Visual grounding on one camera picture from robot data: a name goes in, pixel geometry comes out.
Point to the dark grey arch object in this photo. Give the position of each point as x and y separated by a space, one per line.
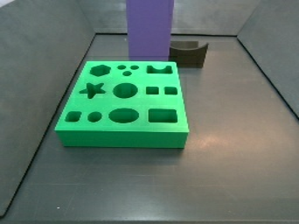
189 53

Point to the green shape sorter block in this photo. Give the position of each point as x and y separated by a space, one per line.
126 104

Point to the purple block gripper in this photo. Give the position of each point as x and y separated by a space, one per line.
149 28

